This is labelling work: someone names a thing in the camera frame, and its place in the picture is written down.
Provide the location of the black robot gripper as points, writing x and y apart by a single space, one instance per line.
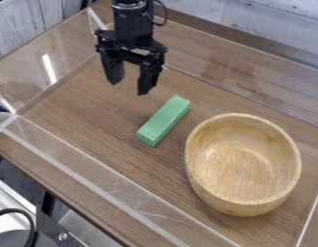
130 43

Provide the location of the green rectangular block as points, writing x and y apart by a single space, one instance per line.
162 122

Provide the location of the light wooden bowl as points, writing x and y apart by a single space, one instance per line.
244 164

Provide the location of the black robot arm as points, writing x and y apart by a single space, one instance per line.
131 4

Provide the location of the black table leg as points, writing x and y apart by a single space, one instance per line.
49 204

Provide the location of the black chair armrest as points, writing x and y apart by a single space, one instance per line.
18 228

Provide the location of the clear acrylic corner bracket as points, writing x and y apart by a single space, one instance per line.
97 23

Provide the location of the clear acrylic tray wall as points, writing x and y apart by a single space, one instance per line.
70 134

